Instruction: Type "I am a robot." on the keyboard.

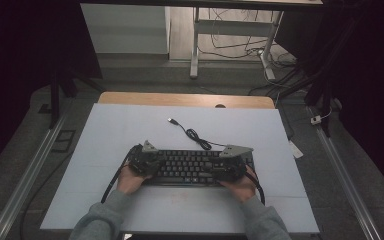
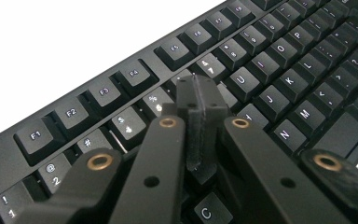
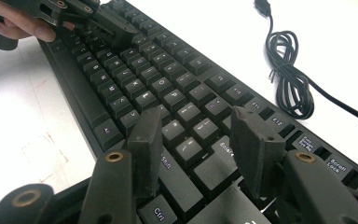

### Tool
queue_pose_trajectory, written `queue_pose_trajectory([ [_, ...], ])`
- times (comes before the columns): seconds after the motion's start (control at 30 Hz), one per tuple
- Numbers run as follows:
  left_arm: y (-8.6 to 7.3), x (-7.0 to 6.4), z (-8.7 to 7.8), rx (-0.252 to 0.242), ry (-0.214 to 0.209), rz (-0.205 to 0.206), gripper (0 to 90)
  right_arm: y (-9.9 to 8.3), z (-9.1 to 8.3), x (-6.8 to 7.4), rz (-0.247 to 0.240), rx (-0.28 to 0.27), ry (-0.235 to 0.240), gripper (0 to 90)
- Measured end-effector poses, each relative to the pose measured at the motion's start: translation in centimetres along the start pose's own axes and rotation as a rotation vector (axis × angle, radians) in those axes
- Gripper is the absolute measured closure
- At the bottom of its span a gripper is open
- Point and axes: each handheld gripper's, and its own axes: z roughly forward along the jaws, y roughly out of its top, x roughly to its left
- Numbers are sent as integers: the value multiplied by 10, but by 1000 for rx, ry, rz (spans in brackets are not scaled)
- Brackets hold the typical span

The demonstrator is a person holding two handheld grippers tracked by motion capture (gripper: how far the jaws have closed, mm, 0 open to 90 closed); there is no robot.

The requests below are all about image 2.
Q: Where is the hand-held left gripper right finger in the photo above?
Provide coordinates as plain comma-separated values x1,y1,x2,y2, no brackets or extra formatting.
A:
194,74,231,185

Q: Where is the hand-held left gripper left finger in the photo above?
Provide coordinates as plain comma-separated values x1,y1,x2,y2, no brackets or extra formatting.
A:
175,74,204,172

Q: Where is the black computer keyboard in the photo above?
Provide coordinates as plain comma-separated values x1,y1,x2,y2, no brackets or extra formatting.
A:
0,0,358,224

